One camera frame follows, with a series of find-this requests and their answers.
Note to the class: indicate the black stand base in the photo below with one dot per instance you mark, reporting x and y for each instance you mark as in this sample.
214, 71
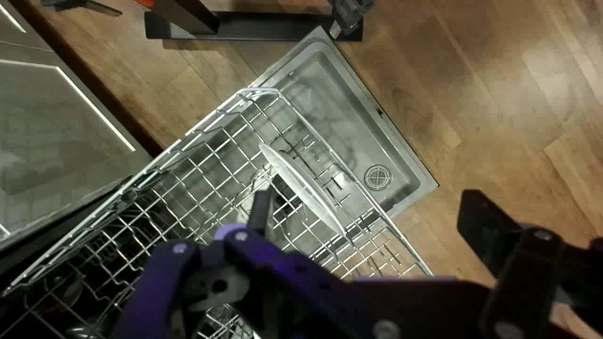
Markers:
251, 26

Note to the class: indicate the grey sink base cabinet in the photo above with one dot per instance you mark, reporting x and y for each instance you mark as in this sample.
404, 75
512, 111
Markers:
50, 126

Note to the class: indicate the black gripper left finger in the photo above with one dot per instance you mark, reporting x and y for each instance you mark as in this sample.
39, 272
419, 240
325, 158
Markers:
157, 284

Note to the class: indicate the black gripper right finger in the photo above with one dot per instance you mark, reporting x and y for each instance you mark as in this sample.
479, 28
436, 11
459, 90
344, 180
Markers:
528, 276

